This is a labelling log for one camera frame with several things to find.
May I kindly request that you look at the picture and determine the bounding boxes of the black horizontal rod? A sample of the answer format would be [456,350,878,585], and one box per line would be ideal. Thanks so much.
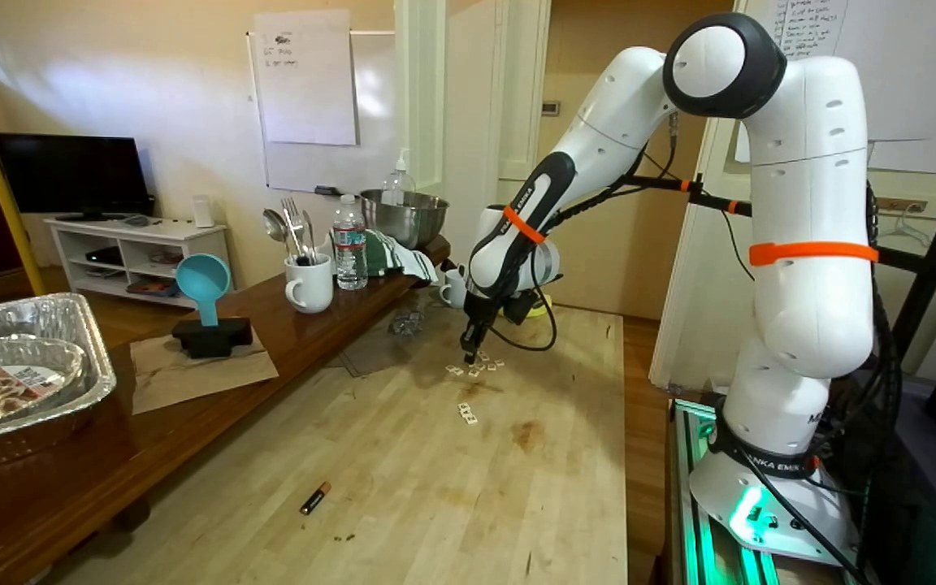
[627,174,936,284]

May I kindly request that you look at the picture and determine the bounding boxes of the black marker pen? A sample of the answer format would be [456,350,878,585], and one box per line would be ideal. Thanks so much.
[296,482,334,519]

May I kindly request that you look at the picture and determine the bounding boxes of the white flip chart paper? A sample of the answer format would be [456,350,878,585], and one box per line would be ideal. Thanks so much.
[252,9,362,149]

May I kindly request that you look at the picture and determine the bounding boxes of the crushed clear plastic bottle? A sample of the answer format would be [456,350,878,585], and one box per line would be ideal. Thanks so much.
[385,295,432,338]

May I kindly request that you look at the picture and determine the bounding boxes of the yellow level stick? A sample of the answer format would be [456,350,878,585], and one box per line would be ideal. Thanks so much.
[0,159,48,298]

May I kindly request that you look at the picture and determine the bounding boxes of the aluminium foil tray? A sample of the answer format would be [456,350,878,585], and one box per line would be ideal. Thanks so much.
[0,291,120,452]

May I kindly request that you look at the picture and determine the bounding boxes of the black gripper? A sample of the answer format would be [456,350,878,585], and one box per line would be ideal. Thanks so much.
[458,286,506,364]

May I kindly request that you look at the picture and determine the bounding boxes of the white television stand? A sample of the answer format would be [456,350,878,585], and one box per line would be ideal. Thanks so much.
[47,213,235,313]

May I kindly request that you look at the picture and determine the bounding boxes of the black block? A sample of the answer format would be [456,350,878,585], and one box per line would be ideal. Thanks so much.
[169,317,256,362]

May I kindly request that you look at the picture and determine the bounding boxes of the metal spoon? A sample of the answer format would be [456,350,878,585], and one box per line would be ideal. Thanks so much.
[261,203,299,265]

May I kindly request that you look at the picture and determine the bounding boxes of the tan cardboard sheet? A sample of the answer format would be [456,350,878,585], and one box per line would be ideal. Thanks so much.
[123,324,282,420]

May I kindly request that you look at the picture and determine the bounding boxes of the small wall whiteboard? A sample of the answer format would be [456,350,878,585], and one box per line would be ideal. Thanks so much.
[245,27,408,198]

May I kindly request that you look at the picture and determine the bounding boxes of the clear water bottle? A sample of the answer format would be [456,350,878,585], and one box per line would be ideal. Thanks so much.
[330,191,370,292]

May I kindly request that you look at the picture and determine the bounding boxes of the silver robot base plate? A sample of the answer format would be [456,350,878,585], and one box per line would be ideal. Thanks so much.
[690,448,860,573]

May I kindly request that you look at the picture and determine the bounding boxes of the dark wooden table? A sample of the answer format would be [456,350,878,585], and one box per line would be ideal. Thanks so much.
[0,232,456,585]

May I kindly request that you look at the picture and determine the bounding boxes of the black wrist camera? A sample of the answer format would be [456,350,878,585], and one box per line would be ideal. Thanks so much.
[500,291,546,330]

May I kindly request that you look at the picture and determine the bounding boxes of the steel mixing bowl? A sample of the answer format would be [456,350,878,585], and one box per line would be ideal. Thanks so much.
[353,190,451,252]

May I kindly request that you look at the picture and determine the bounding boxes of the white mug holding utensils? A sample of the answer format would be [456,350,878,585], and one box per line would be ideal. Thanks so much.
[282,252,339,320]

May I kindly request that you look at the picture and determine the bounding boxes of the aluminium robot stand frame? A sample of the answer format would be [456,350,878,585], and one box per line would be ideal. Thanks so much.
[660,395,872,585]

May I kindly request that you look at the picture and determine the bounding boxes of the black television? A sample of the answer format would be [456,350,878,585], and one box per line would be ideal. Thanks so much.
[0,129,158,224]

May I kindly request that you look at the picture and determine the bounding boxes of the clear pump sanitiser bottle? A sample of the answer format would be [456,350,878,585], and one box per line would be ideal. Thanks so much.
[380,149,412,213]

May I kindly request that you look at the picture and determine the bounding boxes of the green striped white towel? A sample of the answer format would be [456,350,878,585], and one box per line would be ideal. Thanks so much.
[364,224,438,286]

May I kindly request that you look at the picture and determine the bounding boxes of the large written whiteboard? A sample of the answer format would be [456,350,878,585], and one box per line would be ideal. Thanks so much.
[731,0,936,175]

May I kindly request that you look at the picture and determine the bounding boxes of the orange velcro strap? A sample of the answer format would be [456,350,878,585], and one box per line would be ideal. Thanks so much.
[747,237,881,270]
[500,204,549,246]

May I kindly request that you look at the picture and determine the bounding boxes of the white door frame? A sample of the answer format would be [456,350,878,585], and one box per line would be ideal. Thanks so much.
[391,0,555,265]

